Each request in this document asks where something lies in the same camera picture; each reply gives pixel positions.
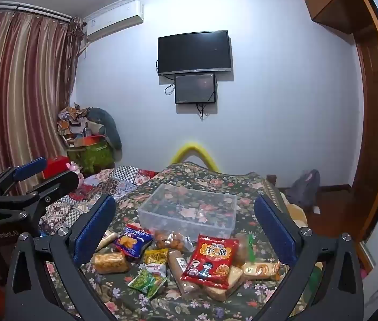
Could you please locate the yellow foam tube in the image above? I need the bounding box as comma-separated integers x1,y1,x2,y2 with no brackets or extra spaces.
172,142,221,174

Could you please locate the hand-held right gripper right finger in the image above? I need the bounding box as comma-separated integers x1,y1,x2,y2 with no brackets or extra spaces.
254,194,365,321

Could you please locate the wooden overhead cabinet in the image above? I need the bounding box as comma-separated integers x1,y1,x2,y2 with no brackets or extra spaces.
301,0,377,34

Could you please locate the orange bread packet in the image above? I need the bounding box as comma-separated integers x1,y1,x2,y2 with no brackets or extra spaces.
91,251,129,274

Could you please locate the red box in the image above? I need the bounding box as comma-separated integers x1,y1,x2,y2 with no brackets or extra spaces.
43,156,70,179

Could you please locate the pale snack packet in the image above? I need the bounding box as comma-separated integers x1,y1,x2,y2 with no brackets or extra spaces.
95,231,118,253

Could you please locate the clear bag of brown balls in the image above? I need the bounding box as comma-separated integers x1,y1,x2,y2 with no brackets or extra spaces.
152,229,194,253

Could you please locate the red snack packet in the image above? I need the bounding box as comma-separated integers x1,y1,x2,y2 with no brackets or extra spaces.
180,235,240,290

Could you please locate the small yellow snack packet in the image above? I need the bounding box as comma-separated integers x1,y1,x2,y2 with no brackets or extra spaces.
143,248,169,265

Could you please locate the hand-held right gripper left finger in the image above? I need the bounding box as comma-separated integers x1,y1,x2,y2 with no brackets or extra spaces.
5,194,117,321

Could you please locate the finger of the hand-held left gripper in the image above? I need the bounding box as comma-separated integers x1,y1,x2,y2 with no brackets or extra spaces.
0,157,48,196
0,170,80,223

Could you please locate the green pea packet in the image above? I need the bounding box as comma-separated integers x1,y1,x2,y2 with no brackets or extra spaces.
128,269,168,299

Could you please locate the clear packet with green strip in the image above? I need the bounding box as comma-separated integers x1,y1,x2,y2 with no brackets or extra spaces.
234,234,255,268

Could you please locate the curtain rail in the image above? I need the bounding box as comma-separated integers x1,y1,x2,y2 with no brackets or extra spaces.
0,2,72,19

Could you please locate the dark floral blanket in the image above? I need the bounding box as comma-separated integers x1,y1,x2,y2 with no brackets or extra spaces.
42,162,313,321

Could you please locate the white air conditioner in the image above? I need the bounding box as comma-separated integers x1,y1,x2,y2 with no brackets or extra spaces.
85,0,144,39

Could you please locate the clear wrapped bread slice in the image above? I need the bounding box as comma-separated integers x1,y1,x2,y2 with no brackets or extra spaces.
204,266,245,301

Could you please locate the clear plastic container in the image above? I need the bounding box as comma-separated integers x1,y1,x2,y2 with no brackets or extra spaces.
137,183,238,241

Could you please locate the patterned cloth pile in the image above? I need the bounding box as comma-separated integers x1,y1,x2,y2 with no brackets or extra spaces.
57,104,91,141

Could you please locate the striped red curtain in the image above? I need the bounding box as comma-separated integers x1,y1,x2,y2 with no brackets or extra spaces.
0,7,83,208

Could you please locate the beige plush toy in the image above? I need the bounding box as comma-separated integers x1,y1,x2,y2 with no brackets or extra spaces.
284,197,306,228

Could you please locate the pale cake packet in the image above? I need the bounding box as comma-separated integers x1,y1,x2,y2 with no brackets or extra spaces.
242,261,281,281

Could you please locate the pink toy figure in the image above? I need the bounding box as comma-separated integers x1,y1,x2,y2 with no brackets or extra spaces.
67,161,84,181

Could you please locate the small white snack packet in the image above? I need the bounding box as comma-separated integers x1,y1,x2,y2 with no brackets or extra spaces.
142,262,167,278

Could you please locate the blue biscuit packet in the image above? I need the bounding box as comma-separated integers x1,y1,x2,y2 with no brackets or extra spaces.
113,223,153,261

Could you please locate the patchwork quilt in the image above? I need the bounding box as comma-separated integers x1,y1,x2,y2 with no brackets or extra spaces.
38,165,158,238

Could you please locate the large black television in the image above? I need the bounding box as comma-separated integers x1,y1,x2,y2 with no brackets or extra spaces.
157,31,233,76

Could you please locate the grey plush toy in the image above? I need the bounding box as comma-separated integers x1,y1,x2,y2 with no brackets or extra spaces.
87,107,123,151

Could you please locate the grey backpack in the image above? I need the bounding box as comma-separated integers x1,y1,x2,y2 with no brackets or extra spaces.
284,169,321,209

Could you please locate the small black monitor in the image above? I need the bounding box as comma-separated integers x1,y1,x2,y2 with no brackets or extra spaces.
175,73,217,105

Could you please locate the long biscuit sleeve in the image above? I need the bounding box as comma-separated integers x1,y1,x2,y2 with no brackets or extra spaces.
168,251,199,296

